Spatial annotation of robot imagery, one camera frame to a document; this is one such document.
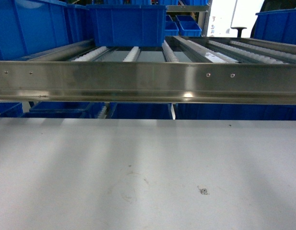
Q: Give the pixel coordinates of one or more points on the blue bin lower middle shelf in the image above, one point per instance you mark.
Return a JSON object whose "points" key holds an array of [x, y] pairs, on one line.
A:
{"points": [[140, 111]]}

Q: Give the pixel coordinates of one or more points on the blue bin shelf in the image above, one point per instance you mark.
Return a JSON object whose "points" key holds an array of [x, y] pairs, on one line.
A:
{"points": [[89, 110], [210, 111], [140, 111]]}

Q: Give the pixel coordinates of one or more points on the blue bin lower right shelf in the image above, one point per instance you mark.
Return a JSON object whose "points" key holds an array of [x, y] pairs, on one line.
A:
{"points": [[210, 111]]}

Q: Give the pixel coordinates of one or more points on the blue bin on upper shelf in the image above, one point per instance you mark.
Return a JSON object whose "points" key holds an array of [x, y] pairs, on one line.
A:
{"points": [[128, 25]]}

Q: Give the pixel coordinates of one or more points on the blue bin lower left shelf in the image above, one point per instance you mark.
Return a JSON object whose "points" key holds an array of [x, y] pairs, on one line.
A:
{"points": [[89, 110]]}

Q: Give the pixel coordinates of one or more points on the white roller track middle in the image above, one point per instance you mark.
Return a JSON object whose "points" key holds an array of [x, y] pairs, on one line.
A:
{"points": [[132, 55]]}

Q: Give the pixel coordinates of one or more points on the white roller track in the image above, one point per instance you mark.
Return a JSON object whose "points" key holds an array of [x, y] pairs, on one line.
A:
{"points": [[132, 55], [169, 54], [92, 54]]}

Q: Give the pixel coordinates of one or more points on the white roller track right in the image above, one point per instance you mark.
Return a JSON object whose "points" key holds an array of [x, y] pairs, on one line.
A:
{"points": [[169, 54]]}

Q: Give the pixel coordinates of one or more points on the white roller track left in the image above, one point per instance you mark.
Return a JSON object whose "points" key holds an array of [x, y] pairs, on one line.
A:
{"points": [[92, 54]]}

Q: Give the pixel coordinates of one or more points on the small blue background bin left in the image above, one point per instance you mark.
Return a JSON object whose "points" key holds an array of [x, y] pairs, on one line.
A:
{"points": [[171, 28]]}

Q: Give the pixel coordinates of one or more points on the small blue background bin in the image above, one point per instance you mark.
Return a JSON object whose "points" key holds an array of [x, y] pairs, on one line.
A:
{"points": [[171, 28], [188, 26]]}

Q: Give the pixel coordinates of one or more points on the small QR code sticker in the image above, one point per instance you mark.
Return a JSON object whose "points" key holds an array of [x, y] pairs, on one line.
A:
{"points": [[203, 190]]}

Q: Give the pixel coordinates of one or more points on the black chair armrest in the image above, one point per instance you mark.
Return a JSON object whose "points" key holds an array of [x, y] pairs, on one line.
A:
{"points": [[239, 30]]}

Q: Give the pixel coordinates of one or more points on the large blue bin upper left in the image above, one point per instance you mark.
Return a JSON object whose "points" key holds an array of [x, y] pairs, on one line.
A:
{"points": [[32, 26]]}

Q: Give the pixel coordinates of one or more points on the blue bin upper right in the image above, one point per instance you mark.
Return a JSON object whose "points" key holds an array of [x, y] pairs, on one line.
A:
{"points": [[277, 26]]}

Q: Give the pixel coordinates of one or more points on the stainless steel shelf front rail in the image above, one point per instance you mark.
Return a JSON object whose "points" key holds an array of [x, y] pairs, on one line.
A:
{"points": [[148, 82]]}

